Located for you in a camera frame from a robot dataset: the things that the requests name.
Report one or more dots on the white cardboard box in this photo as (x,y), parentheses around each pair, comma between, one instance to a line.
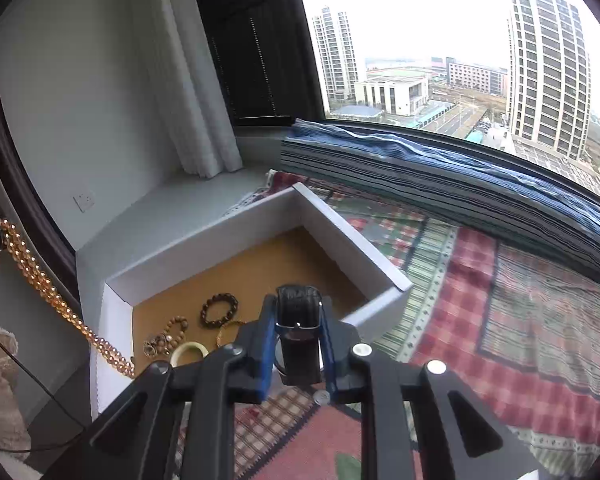
(290,237)

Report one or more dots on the pale jade bangle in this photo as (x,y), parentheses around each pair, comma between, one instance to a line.
(187,347)

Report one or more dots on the blue striped folded bedding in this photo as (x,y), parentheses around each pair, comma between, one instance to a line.
(463,182)

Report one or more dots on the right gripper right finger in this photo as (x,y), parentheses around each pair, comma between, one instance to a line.
(418,421)

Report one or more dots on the white fleece sleeve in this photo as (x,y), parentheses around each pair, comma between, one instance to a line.
(14,436)

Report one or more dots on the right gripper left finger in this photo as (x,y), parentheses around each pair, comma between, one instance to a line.
(177,420)

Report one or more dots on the gold bangle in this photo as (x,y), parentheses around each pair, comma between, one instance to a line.
(228,332)

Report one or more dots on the white curtain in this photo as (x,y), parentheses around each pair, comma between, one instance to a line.
(182,76)

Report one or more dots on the wall power socket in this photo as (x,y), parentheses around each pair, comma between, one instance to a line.
(84,200)

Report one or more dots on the black leather wristwatch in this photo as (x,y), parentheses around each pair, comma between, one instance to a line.
(298,328)

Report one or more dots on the patchwork plaid cloth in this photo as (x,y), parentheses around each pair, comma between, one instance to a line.
(521,331)

